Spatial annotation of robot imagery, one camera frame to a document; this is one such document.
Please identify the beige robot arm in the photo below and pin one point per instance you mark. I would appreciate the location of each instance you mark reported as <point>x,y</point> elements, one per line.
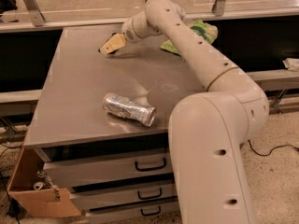
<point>206,129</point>

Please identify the grey drawer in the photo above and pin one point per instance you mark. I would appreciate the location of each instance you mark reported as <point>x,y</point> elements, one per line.
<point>103,198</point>
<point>102,169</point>
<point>149,209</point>

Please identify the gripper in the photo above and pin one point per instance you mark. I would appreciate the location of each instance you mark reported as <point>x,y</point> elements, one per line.
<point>127,32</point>

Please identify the crushed silver soda can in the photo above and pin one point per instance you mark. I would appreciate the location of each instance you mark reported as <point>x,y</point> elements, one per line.
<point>126,108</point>

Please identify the right metal bracket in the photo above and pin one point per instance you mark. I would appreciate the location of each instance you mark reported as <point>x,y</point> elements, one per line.
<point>218,7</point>

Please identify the top grey drawer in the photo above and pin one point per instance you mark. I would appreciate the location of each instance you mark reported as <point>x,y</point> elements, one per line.
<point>102,169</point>

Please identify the grey drawer cabinet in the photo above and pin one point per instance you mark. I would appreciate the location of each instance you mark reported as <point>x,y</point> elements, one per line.
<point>70,123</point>

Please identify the can inside cardboard box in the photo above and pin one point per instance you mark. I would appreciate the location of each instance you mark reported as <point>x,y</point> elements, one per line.
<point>38,185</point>

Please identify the middle grey drawer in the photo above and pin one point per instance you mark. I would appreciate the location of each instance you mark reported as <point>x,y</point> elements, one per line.
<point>103,198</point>

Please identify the bottom grey drawer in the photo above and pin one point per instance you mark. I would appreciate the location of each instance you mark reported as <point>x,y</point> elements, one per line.
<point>149,209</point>

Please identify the green snack chip bag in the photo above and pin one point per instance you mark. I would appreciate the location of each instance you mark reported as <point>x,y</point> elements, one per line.
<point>207,31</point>

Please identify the white crumpled paper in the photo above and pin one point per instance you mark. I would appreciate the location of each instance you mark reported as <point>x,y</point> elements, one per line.
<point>291,64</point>

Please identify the left metal bracket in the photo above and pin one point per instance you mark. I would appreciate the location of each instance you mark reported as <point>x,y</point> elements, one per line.
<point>35,14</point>

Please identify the brown cardboard box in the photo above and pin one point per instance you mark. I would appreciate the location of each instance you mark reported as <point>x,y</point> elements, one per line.
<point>39,201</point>

